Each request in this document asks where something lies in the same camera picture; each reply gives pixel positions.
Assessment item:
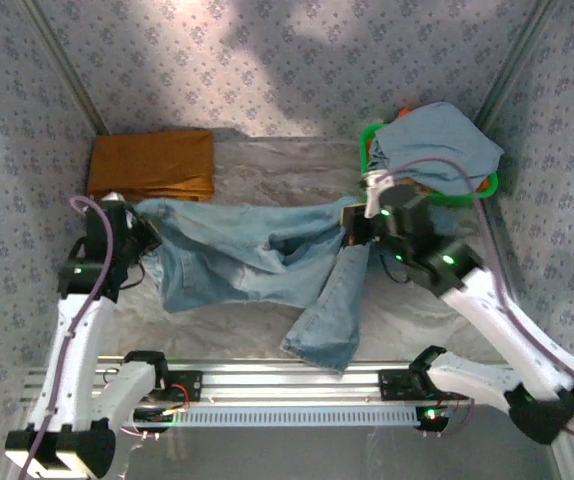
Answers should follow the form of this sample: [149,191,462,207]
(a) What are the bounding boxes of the light blue denim jeans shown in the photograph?
[129,195,461,376]

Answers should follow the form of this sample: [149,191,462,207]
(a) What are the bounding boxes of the folded mustard brown trousers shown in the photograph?
[85,128,217,204]

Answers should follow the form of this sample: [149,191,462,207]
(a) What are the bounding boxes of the blue-grey trousers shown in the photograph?
[366,101,506,196]

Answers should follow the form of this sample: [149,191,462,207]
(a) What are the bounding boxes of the green plastic basket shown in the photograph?
[358,122,500,207]

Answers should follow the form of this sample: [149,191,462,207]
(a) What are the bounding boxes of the black controller board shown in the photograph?
[131,407,188,434]
[414,405,451,433]

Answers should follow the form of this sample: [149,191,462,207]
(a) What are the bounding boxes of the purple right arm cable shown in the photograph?
[379,157,574,444]

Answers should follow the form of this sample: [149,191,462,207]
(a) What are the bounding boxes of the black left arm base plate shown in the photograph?
[144,369,204,403]

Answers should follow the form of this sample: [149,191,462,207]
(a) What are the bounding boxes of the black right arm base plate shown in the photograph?
[377,368,471,401]

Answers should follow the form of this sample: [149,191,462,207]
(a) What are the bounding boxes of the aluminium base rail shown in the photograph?
[19,354,518,407]

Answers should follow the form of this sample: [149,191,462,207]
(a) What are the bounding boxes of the aluminium frame post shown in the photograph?
[471,0,561,131]
[19,0,111,136]

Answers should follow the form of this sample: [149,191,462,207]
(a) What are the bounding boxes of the white slotted cable duct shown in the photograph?
[116,405,421,429]

